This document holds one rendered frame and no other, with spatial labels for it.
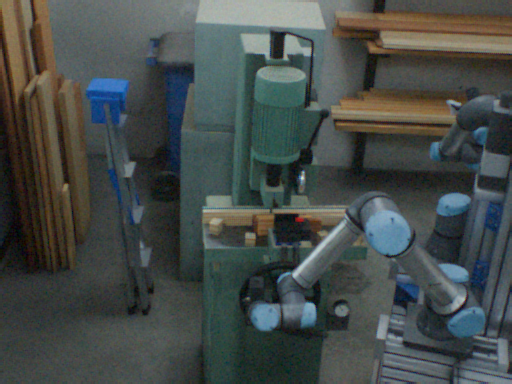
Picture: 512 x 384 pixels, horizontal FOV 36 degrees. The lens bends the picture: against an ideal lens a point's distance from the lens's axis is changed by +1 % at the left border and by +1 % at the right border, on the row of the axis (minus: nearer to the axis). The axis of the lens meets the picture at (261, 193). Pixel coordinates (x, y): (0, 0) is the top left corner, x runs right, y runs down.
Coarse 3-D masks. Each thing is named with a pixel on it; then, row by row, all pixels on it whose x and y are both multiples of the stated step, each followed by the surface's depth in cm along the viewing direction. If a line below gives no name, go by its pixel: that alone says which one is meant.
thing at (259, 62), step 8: (256, 56) 285; (264, 56) 285; (288, 56) 287; (256, 64) 287; (264, 64) 287; (288, 64) 288; (256, 72) 288; (248, 168) 307; (248, 176) 308; (248, 184) 310
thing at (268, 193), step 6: (264, 180) 295; (264, 186) 291; (270, 186) 291; (264, 192) 290; (270, 192) 288; (276, 192) 288; (282, 192) 289; (264, 198) 290; (270, 198) 289; (276, 198) 290; (282, 198) 290; (264, 204) 291; (270, 204) 291
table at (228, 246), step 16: (208, 224) 298; (224, 224) 298; (208, 240) 288; (224, 240) 288; (240, 240) 289; (256, 240) 290; (208, 256) 285; (224, 256) 286; (240, 256) 286; (256, 256) 287; (352, 256) 292; (272, 272) 280; (288, 272) 281
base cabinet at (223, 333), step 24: (216, 312) 297; (240, 312) 299; (216, 336) 303; (240, 336) 304; (264, 336) 305; (288, 336) 306; (216, 360) 308; (240, 360) 309; (264, 360) 311; (288, 360) 312; (312, 360) 314
